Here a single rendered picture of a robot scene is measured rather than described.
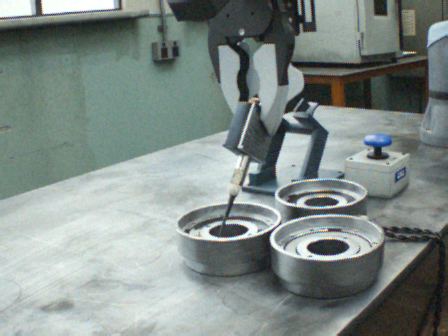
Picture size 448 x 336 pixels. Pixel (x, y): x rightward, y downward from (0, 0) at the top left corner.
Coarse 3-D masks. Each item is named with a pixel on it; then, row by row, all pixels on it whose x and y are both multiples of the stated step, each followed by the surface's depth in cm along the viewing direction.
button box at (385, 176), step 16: (352, 160) 70; (368, 160) 69; (384, 160) 68; (400, 160) 68; (352, 176) 70; (368, 176) 68; (384, 176) 67; (400, 176) 69; (368, 192) 69; (384, 192) 67
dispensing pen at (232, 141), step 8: (240, 104) 52; (248, 104) 51; (240, 112) 51; (248, 112) 51; (240, 120) 51; (232, 128) 51; (240, 128) 51; (232, 136) 51; (240, 136) 50; (224, 144) 51; (232, 144) 50; (232, 152) 52; (240, 152) 51; (240, 160) 51; (248, 160) 51; (256, 160) 52; (240, 168) 51; (248, 168) 51; (232, 176) 51; (240, 176) 51; (232, 184) 51; (240, 184) 51; (232, 192) 51; (232, 200) 51; (224, 216) 50; (224, 224) 50
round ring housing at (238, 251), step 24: (192, 216) 56; (216, 216) 58; (264, 216) 56; (192, 240) 49; (216, 240) 48; (240, 240) 48; (264, 240) 49; (192, 264) 51; (216, 264) 49; (240, 264) 49; (264, 264) 51
